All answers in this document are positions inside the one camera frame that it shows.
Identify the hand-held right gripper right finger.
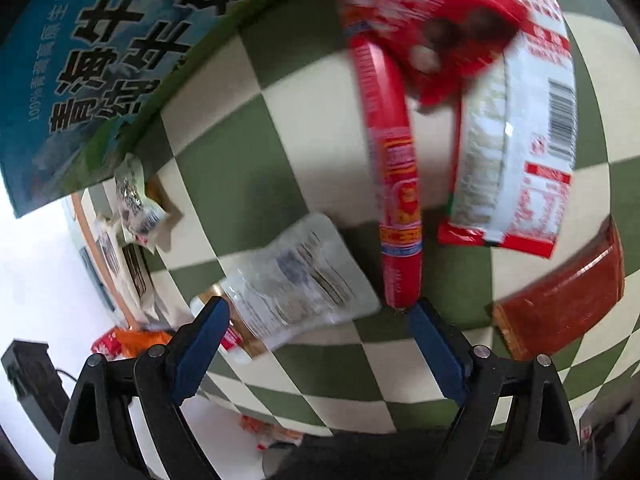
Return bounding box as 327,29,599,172
409,298,585,480

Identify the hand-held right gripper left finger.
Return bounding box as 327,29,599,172
52,296,231,480

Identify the orange snack packet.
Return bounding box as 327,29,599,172
90,327,173,361

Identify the brown white biscuit packet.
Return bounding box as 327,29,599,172
120,242,156,311

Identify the clear packet red label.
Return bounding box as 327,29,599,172
190,212,383,361

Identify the brown red packet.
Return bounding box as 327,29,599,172
492,217,626,361

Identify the small white dark snack packet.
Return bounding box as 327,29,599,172
114,154,181,253

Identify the red sausage stick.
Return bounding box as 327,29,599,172
347,30,426,311

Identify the white red barcode packet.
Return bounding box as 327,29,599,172
437,0,576,258

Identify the cardboard box blue print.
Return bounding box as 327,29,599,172
0,0,281,218

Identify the red chocolate ball packet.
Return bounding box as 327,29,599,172
300,0,558,106

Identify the red white plastic bag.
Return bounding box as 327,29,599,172
239,414,303,453

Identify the person's dark fleece clothing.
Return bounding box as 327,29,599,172
260,430,501,480

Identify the black device with cable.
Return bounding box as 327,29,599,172
0,340,71,448

